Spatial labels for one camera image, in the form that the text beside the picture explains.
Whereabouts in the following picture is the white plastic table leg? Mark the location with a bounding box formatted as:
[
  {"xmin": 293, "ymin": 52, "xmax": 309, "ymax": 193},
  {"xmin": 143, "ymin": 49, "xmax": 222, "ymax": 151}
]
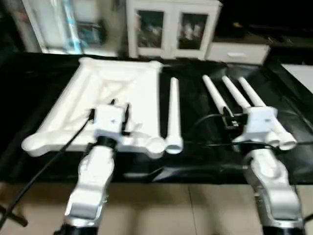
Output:
[
  {"xmin": 238, "ymin": 77, "xmax": 298, "ymax": 150},
  {"xmin": 165, "ymin": 77, "xmax": 184, "ymax": 155},
  {"xmin": 202, "ymin": 75, "xmax": 245, "ymax": 147},
  {"xmin": 223, "ymin": 75, "xmax": 280, "ymax": 148}
]

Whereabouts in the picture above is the white plastic table top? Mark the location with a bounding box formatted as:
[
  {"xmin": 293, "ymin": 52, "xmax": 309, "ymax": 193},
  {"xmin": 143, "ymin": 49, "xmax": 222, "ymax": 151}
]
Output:
[{"xmin": 21, "ymin": 57, "xmax": 167, "ymax": 160}]

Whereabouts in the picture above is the black work mat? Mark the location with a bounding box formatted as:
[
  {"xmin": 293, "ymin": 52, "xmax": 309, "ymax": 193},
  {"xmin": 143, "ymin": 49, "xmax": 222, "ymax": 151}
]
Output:
[{"xmin": 0, "ymin": 51, "xmax": 313, "ymax": 185}]

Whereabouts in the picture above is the white drawer unit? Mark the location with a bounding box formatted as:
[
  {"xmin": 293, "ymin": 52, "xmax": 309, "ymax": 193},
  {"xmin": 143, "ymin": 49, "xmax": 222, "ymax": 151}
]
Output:
[{"xmin": 205, "ymin": 42, "xmax": 271, "ymax": 65}]

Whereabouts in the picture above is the teal storage box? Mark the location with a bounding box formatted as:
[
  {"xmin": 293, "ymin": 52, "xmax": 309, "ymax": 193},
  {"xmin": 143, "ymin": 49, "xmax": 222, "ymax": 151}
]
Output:
[{"xmin": 78, "ymin": 22, "xmax": 106, "ymax": 47}]

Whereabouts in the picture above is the white glass-door cabinet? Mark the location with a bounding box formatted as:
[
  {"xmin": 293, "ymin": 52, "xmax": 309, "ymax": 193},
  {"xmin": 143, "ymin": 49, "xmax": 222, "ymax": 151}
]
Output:
[{"xmin": 126, "ymin": 0, "xmax": 224, "ymax": 61}]

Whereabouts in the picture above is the black metal stand leg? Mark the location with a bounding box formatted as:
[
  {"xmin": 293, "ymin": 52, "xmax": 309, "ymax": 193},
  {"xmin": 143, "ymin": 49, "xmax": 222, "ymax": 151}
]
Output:
[{"xmin": 0, "ymin": 203, "xmax": 28, "ymax": 227}]

